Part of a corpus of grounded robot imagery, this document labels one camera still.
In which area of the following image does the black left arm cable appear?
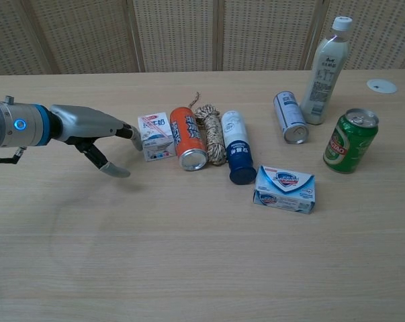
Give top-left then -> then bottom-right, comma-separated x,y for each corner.
0,146 -> 26,165

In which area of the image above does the coiled beige rope bundle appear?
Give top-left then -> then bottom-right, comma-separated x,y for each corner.
188,91 -> 227,167

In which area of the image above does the slim silver blue can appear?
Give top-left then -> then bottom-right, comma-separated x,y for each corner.
273,91 -> 310,145

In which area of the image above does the woven wooden folding screen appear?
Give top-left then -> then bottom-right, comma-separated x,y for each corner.
0,0 -> 405,77

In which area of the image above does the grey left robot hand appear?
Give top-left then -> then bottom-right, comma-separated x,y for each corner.
49,104 -> 143,178

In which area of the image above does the small white red carton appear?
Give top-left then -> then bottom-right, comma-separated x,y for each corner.
137,113 -> 176,163

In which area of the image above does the white round grommet cover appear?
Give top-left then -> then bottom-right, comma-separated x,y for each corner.
366,78 -> 398,95

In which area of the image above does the white and blue spray bottle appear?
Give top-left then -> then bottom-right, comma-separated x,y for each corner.
221,110 -> 257,186

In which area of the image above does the beige bottle white cap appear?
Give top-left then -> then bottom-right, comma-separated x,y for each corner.
300,16 -> 353,125

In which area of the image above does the green beer can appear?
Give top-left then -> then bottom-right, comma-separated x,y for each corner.
322,108 -> 379,174

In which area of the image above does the orange drink can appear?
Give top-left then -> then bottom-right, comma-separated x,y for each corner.
169,106 -> 209,171

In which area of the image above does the white blue soap box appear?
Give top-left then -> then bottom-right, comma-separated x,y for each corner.
253,164 -> 316,215

